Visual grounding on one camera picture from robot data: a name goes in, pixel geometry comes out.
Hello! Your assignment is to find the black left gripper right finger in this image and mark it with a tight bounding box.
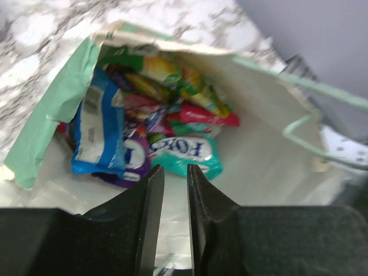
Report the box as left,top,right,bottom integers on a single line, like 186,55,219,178
187,164,367,275

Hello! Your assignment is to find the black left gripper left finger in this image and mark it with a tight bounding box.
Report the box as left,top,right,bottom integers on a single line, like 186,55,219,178
1,166,164,275

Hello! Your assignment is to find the purple snack packet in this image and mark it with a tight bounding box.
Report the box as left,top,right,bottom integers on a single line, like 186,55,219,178
92,135,151,189

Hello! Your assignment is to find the blue snack packet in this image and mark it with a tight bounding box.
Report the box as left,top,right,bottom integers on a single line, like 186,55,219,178
71,68,126,175

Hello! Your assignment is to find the printed paper bag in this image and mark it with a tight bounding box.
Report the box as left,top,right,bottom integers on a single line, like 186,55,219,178
1,21,367,275

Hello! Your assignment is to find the yellow green Fox's candy bag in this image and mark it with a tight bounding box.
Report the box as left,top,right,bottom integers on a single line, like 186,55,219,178
122,55,231,118

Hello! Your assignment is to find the teal Fox's candy bag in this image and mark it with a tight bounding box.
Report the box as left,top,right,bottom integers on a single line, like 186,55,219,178
149,134,223,180

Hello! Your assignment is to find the red snack packet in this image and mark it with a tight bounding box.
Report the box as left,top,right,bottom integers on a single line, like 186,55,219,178
167,101,240,127

